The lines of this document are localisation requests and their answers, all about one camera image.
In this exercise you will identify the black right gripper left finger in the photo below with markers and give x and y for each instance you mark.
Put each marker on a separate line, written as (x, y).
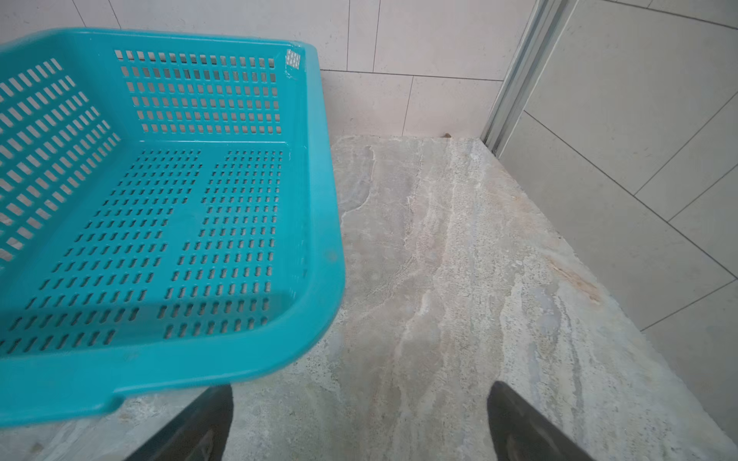
(198, 432)

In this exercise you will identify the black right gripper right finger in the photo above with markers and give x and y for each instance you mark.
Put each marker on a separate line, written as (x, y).
(520, 432)

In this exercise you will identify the teal plastic perforated basket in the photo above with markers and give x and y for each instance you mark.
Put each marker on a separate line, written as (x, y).
(168, 216)

